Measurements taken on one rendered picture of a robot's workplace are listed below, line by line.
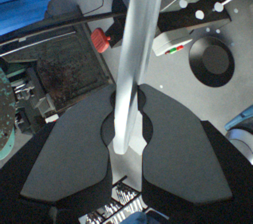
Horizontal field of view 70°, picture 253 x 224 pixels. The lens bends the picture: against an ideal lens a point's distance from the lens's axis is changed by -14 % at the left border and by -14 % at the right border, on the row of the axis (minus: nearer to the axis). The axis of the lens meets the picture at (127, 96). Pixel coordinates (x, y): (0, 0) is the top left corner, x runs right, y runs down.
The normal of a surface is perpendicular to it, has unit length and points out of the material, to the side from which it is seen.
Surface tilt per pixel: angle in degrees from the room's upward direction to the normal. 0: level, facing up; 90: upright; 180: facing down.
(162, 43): 0
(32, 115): 90
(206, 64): 0
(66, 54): 90
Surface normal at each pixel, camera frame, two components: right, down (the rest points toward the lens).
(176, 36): 0.52, -0.25
